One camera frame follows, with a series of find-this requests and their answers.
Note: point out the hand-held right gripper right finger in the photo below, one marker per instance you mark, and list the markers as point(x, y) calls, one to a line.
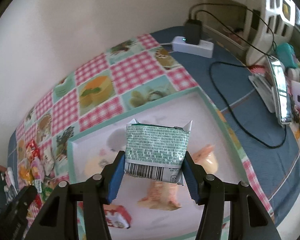
point(190, 180)

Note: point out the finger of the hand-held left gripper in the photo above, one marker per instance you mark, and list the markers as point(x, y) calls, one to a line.
point(15, 212)

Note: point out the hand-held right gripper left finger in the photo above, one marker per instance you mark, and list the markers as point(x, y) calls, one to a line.
point(115, 180)

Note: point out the white bun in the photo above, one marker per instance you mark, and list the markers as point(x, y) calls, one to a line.
point(95, 165)

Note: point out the orange jelly cup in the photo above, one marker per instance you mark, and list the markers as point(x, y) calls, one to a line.
point(207, 160)

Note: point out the orange snack packet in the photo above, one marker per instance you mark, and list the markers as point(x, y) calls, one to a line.
point(160, 195)

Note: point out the red and white milk carton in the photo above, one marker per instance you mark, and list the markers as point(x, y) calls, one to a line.
point(118, 216)

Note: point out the green and white patterned packet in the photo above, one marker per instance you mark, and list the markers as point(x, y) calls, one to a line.
point(155, 145)

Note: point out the white tray with green rim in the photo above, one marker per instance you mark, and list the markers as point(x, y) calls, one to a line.
point(165, 110)

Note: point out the yellow snack packet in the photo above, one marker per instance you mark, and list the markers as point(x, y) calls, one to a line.
point(25, 173)

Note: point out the pink snack packet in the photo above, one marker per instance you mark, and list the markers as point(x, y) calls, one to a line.
point(37, 167)

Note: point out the pink checked cake-print tablecloth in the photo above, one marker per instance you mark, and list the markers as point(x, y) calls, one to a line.
point(95, 72)

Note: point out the white stand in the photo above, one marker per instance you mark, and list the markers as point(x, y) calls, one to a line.
point(261, 92)

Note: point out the white power strip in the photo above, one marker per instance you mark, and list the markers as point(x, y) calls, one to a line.
point(202, 48)

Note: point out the pink and white phone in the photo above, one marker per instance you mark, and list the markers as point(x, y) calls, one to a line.
point(299, 95)

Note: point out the black charger plug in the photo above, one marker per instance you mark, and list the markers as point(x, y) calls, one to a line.
point(192, 32)

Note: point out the teal plastic item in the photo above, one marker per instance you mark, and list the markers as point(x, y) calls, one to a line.
point(286, 55)

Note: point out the white plastic chair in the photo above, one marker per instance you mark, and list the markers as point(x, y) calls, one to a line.
point(272, 17)

